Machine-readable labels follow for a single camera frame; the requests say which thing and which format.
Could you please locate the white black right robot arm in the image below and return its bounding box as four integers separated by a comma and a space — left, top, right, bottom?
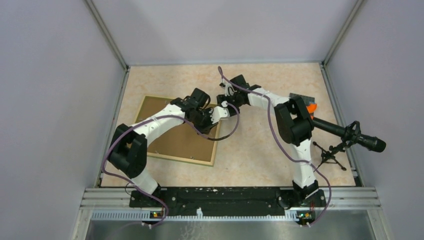
219, 75, 324, 208

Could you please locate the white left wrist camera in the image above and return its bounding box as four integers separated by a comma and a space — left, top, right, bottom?
210, 101, 230, 124

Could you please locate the grey building brick plate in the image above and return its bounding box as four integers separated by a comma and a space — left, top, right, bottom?
289, 92, 316, 106

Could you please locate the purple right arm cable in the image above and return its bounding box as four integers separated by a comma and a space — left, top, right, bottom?
217, 65, 333, 228

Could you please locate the brown frame backing board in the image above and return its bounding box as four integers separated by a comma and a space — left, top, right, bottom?
136, 97, 220, 163

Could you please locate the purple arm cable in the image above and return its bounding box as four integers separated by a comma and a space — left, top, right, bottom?
217, 65, 333, 228
100, 102, 241, 229

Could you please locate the orange plastic piece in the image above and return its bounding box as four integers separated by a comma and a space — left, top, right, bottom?
306, 103, 318, 120

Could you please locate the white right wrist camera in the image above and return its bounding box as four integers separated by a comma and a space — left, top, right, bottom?
219, 82, 237, 97

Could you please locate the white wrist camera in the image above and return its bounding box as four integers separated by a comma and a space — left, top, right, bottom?
219, 82, 237, 97
210, 101, 230, 124

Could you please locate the green wooden picture frame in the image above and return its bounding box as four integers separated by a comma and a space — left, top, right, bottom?
134, 95, 222, 168

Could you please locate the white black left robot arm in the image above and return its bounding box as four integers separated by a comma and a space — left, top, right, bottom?
106, 88, 230, 207

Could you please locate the black camera on tripod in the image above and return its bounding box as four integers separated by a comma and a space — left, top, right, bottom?
312, 117, 387, 171

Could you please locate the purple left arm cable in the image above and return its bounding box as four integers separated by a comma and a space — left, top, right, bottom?
100, 102, 241, 229

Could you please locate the aluminium front rail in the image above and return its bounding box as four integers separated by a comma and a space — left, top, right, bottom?
72, 187, 394, 240

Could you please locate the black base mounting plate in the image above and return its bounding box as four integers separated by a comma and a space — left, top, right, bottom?
129, 186, 327, 217

